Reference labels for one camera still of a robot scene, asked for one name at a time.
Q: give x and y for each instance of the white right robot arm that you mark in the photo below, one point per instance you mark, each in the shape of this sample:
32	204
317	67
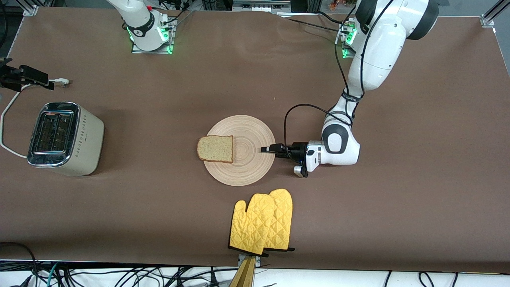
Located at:
141	28

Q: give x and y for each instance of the round wooden plate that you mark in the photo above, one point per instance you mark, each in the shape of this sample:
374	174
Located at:
251	159

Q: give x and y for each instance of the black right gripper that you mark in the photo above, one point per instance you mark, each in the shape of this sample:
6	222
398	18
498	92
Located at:
7	71

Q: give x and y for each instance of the brown table cover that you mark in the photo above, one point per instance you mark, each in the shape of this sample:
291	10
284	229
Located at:
119	219

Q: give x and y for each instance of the brass coloured mount bar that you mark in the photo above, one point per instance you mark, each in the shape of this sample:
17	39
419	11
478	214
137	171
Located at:
245	277

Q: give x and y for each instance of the slice of brown bread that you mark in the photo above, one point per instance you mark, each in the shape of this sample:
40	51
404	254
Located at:
215	148

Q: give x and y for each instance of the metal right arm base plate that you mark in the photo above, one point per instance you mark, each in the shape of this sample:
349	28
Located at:
169	44

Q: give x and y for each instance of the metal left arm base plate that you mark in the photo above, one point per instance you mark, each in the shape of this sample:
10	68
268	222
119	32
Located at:
346	54

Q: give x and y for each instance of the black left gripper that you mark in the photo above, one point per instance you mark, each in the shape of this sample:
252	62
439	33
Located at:
297	151

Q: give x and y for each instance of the grey metal equipment box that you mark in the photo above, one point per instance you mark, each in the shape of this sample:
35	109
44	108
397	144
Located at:
261	6

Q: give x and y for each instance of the yellow quilted oven mitt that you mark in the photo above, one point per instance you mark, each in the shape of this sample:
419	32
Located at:
283	215
251	223

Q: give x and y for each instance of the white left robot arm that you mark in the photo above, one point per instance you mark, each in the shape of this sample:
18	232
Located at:
378	52

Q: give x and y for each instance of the small metal mount plate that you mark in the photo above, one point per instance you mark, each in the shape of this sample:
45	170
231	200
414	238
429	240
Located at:
258	261

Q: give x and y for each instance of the aluminium frame profile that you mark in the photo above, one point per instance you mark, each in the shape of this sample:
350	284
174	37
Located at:
492	14

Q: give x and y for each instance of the cream and chrome toaster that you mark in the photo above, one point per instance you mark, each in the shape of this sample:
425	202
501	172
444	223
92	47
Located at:
79	139

